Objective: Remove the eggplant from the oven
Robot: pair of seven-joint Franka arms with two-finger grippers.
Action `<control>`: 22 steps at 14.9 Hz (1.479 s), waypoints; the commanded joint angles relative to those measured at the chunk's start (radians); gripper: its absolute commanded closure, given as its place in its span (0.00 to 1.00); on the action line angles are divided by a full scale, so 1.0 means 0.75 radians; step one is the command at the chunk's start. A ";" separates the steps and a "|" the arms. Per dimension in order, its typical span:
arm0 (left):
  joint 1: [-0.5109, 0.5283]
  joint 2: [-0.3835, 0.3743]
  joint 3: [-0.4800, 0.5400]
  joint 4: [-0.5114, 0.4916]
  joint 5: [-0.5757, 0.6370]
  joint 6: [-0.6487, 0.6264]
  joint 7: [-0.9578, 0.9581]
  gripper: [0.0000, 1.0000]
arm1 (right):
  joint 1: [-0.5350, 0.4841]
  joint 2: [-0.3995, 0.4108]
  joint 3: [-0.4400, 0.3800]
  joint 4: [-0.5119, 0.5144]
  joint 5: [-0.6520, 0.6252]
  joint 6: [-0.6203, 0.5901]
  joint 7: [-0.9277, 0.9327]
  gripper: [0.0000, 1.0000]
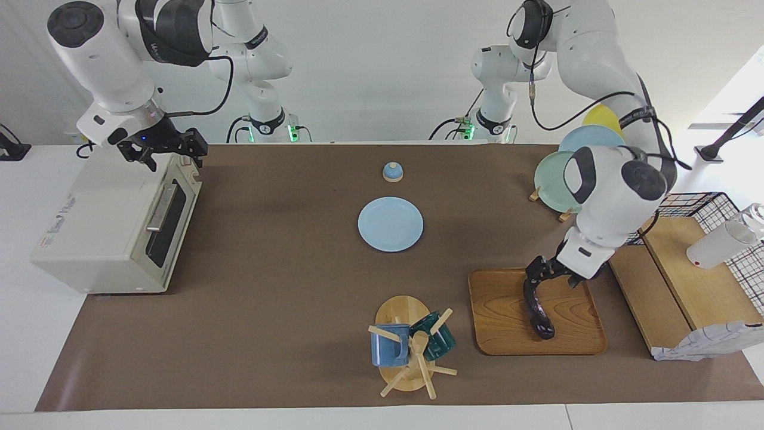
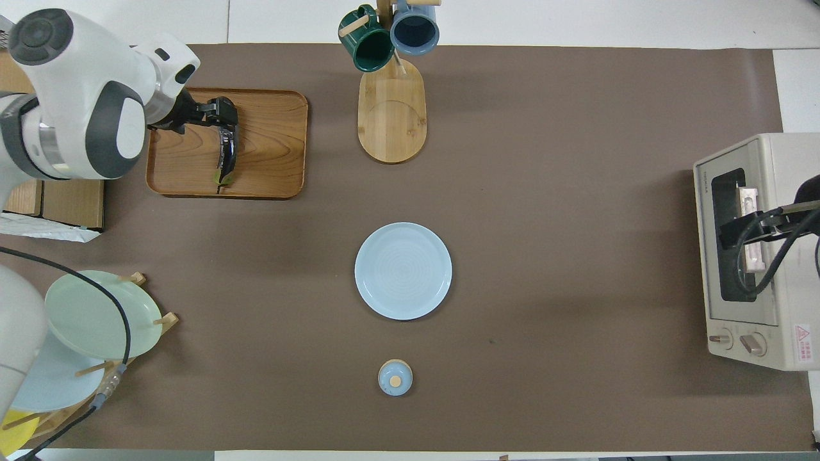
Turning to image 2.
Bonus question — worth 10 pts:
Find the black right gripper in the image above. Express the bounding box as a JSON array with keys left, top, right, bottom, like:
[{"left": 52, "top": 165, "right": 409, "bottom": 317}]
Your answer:
[{"left": 719, "top": 199, "right": 820, "bottom": 252}]

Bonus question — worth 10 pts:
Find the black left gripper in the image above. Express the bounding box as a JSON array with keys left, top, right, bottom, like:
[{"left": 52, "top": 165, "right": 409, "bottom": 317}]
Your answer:
[{"left": 149, "top": 88, "right": 241, "bottom": 145}]

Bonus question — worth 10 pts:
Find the dark purple eggplant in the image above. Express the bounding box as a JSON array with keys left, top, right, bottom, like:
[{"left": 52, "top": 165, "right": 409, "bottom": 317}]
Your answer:
[{"left": 214, "top": 125, "right": 240, "bottom": 188}]

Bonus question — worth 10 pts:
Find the cream toaster oven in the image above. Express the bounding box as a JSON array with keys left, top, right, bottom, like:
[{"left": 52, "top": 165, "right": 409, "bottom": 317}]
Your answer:
[{"left": 693, "top": 133, "right": 820, "bottom": 371}]

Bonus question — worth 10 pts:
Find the light blue serving plate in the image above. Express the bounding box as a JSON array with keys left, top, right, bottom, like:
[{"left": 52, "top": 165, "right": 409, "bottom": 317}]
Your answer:
[{"left": 354, "top": 222, "right": 454, "bottom": 321}]

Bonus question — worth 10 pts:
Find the wooden tray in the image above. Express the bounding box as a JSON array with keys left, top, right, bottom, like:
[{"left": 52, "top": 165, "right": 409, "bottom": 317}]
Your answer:
[{"left": 145, "top": 87, "right": 309, "bottom": 199}]

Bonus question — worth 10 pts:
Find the dark green mug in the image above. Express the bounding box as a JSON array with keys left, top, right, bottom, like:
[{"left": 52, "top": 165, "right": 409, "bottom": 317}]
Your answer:
[{"left": 338, "top": 4, "right": 396, "bottom": 73}]

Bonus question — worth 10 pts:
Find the wooden mug tree stand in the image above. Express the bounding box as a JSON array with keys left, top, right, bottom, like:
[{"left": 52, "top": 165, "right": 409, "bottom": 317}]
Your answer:
[{"left": 338, "top": 0, "right": 443, "bottom": 165}]

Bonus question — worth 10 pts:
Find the blue mug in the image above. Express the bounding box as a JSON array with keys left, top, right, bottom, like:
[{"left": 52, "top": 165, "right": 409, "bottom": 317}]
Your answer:
[{"left": 389, "top": 0, "right": 441, "bottom": 56}]

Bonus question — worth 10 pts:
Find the brown table mat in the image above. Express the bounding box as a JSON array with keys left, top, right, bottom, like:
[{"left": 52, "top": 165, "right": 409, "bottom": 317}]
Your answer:
[{"left": 0, "top": 43, "right": 816, "bottom": 453}]

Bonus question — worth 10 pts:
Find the pale green plate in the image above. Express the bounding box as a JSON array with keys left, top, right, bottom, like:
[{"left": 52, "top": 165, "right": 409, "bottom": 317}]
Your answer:
[{"left": 44, "top": 270, "right": 164, "bottom": 360}]

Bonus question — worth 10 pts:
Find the wooden plate rack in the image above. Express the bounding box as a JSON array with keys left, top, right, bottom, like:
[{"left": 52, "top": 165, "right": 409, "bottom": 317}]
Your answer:
[{"left": 0, "top": 271, "right": 179, "bottom": 442}]

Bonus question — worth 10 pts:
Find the light blue racked plate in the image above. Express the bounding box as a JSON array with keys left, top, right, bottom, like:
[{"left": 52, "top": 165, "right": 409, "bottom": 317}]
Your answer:
[{"left": 10, "top": 330, "right": 107, "bottom": 414}]

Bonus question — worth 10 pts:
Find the yellow plate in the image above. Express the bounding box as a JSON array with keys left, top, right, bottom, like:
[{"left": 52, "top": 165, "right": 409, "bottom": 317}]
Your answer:
[{"left": 0, "top": 410, "right": 40, "bottom": 457}]

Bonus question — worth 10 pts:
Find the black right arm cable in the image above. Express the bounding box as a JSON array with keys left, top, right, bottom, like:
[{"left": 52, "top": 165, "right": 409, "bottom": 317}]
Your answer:
[{"left": 730, "top": 206, "right": 820, "bottom": 299}]

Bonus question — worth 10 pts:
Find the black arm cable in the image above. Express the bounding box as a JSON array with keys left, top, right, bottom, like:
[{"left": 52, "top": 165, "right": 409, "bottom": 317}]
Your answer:
[
  {"left": 730, "top": 206, "right": 820, "bottom": 299},
  {"left": 0, "top": 246, "right": 133, "bottom": 461}
]

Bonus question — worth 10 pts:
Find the wire basket wooden shelf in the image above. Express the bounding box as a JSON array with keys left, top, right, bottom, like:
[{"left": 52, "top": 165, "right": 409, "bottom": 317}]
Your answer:
[{"left": 0, "top": 14, "right": 106, "bottom": 243}]

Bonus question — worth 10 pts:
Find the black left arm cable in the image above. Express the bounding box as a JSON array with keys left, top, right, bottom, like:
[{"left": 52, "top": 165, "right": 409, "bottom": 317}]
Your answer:
[{"left": 0, "top": 246, "right": 133, "bottom": 461}]

